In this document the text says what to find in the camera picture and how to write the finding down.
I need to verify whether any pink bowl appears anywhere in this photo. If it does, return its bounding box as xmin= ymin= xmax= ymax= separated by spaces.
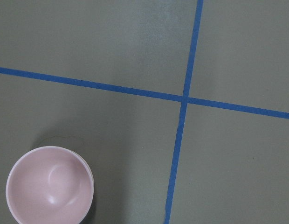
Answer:
xmin=6 ymin=146 xmax=95 ymax=224

